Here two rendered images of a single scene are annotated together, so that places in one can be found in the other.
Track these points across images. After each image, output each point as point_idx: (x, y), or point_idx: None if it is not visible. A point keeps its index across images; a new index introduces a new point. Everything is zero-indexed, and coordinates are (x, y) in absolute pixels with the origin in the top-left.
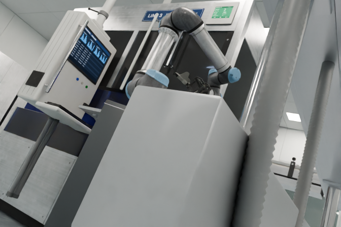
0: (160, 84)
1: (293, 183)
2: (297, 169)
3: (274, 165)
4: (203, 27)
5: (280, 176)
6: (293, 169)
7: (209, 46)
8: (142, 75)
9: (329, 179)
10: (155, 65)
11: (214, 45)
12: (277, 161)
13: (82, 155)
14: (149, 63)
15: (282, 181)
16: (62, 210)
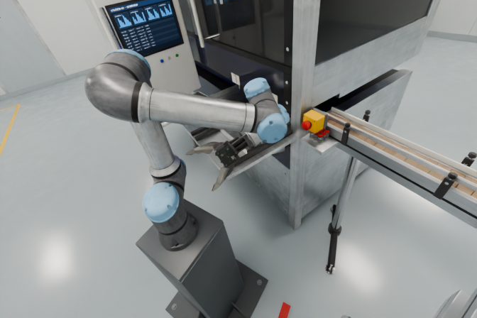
0: (162, 222)
1: (443, 206)
2: (467, 169)
3: (412, 170)
4: (146, 106)
5: (421, 189)
6: (446, 191)
7: (189, 124)
8: (153, 178)
9: None
10: (156, 160)
11: (196, 116)
12: (421, 161)
13: (159, 270)
14: (149, 160)
15: (424, 195)
16: (177, 288)
